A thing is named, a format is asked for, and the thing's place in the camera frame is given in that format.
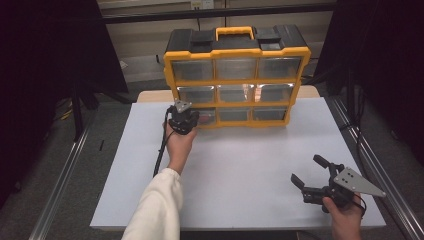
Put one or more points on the person's left hand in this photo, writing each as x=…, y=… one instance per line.
x=178, y=148

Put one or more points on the aluminium floor rail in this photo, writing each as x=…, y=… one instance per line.
x=376, y=156
x=56, y=186

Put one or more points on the black curtain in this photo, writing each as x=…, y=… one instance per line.
x=383, y=50
x=40, y=66

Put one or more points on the grid of clear drawers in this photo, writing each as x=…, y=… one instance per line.
x=235, y=68

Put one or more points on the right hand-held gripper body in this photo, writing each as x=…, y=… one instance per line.
x=353, y=181

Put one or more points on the yellow black drawer organizer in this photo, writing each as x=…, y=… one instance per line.
x=236, y=43

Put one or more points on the white wall socket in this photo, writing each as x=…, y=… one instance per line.
x=202, y=4

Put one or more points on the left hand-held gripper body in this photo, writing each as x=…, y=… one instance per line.
x=181, y=120

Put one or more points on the clear plastic drawer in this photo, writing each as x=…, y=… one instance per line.
x=208, y=111

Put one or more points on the small black floor item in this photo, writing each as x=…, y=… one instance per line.
x=101, y=145

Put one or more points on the black metal stand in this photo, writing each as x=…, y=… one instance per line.
x=77, y=113

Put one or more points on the person's right hand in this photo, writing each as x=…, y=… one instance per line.
x=346, y=218

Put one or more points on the black horizontal bar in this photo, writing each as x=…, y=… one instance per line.
x=200, y=14

